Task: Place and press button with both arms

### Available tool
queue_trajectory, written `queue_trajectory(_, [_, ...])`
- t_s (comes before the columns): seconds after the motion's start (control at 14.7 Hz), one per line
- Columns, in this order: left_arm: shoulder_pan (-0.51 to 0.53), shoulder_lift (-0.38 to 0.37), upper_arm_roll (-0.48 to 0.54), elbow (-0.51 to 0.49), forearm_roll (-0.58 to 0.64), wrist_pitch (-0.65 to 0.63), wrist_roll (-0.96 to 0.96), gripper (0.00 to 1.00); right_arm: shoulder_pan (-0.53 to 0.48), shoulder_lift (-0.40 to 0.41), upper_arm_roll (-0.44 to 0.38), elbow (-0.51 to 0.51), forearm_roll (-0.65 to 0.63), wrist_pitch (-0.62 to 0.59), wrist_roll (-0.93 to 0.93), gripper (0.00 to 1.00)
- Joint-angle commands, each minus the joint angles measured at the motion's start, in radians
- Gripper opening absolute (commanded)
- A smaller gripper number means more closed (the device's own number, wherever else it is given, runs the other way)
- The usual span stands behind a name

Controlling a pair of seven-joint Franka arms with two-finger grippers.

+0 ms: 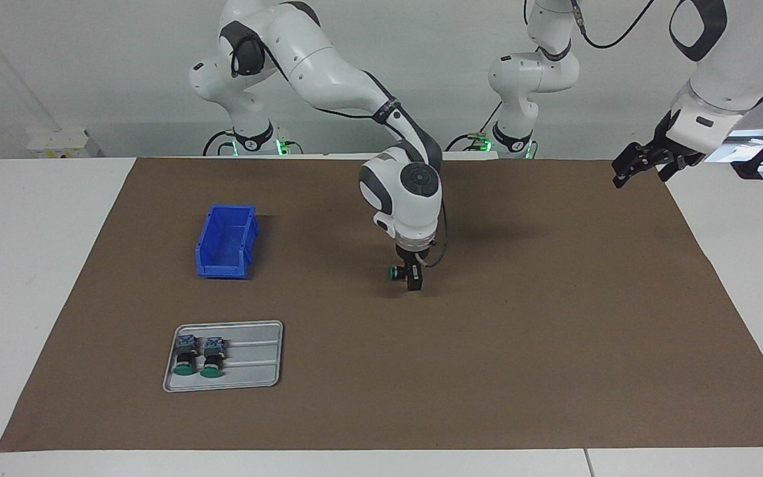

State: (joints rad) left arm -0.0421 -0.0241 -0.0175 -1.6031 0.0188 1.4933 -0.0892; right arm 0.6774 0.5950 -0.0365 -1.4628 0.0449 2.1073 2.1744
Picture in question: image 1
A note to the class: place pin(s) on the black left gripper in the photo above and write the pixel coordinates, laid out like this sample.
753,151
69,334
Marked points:
663,149

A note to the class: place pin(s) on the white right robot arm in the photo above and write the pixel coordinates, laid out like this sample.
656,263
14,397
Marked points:
328,73

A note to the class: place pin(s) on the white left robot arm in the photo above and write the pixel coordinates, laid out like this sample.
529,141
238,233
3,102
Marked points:
739,59

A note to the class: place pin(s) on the blue plastic bin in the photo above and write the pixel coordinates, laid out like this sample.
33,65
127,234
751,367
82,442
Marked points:
226,245

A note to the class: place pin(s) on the small white cardboard box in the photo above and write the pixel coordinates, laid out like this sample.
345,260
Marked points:
60,142

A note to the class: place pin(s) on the brown table mat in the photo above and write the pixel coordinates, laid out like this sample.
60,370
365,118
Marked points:
454,344

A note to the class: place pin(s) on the silver metal tray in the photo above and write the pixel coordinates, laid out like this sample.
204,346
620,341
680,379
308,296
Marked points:
255,361

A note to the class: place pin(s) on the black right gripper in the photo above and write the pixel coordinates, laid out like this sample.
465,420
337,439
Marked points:
413,252

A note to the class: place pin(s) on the white paper stack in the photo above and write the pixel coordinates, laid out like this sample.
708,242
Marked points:
749,140

